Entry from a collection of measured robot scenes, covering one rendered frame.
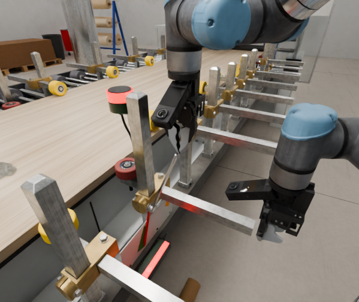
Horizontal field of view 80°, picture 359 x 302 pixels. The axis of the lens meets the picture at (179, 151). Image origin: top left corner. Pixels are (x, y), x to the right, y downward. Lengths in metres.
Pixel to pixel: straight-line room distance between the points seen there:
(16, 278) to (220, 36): 0.73
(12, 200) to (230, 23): 0.65
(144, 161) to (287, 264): 1.29
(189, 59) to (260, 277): 1.33
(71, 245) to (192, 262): 1.11
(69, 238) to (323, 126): 0.47
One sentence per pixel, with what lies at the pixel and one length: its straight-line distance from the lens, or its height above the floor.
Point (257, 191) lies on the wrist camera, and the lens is 0.50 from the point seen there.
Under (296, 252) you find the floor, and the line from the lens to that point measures 1.72.
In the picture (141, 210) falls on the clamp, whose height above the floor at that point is 0.84.
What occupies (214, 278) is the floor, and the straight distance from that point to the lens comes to 1.48.
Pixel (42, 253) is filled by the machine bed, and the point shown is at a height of 0.74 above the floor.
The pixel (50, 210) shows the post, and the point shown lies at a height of 1.06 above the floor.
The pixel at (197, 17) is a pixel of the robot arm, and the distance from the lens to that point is 0.37.
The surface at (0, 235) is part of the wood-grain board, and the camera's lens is 0.64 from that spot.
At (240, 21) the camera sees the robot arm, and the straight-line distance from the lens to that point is 0.37.
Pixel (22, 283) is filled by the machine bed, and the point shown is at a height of 0.71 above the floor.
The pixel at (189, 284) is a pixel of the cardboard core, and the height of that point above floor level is 0.08.
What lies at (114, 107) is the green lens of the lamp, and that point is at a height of 1.13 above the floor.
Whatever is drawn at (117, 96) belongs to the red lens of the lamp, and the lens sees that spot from 0.50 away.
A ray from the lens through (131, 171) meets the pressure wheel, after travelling 0.68.
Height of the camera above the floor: 1.32
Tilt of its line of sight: 33 degrees down
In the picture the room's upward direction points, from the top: straight up
